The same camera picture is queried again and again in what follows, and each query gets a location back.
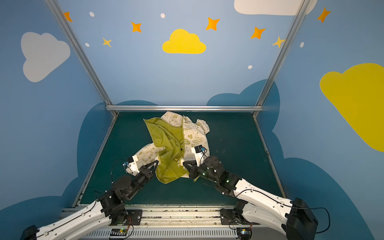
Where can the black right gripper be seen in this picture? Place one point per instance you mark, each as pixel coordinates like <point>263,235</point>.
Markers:
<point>195,168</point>

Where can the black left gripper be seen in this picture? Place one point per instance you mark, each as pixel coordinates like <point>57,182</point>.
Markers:
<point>144,171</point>

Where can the white green printed jacket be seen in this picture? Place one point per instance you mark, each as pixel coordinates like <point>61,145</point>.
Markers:
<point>173,136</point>

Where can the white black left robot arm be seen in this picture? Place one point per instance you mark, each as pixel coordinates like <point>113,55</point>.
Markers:
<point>108,209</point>

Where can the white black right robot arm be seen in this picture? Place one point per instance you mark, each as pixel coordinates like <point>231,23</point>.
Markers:
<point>293,218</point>

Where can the left small circuit board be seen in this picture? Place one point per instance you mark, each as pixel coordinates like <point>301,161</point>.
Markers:
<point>118,234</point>

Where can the small circuit board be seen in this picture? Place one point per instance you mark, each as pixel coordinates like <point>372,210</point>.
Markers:
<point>243,234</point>
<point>118,234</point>

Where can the right small circuit board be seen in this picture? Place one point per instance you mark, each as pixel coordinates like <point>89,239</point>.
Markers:
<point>243,234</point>

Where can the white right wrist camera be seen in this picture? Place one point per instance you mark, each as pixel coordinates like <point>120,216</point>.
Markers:
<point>200,154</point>

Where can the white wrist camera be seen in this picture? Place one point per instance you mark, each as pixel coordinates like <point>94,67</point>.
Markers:
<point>200,154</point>
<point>132,165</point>

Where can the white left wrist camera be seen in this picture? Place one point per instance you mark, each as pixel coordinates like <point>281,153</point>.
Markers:
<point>132,165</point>

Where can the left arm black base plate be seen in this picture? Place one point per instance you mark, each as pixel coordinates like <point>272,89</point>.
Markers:
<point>132,218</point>

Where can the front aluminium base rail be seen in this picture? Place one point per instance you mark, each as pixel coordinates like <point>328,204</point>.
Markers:
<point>183,223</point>

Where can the rear horizontal aluminium frame bar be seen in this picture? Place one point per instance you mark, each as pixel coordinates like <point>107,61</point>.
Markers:
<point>142,108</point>

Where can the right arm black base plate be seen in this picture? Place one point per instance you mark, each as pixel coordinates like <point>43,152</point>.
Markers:
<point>234,217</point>

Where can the right table edge rail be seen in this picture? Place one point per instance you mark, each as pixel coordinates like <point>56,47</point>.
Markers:
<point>269,156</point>

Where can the right aluminium frame post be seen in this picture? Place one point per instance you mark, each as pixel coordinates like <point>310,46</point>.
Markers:
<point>290,37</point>

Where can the aluminium frame post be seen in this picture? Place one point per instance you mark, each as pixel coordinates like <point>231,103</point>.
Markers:
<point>64,24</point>
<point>290,37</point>

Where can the left aluminium frame post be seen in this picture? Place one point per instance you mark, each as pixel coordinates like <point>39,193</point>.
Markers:
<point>64,24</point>

